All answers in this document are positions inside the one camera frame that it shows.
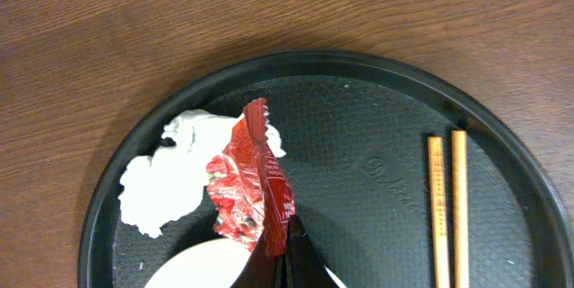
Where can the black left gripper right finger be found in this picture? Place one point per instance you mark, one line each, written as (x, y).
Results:
(304, 268)

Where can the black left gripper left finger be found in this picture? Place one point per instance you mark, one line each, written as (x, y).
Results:
(262, 270)

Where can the white plate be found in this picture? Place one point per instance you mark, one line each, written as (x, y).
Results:
(211, 264)

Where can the red snack wrapper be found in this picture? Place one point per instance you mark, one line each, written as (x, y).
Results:
(253, 198)

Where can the white tissue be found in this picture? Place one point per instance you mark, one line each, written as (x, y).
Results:
(172, 182)

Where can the wooden chopstick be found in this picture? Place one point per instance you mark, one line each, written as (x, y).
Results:
(438, 206)
(460, 193)

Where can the round black tray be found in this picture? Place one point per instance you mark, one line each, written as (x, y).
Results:
(355, 130)

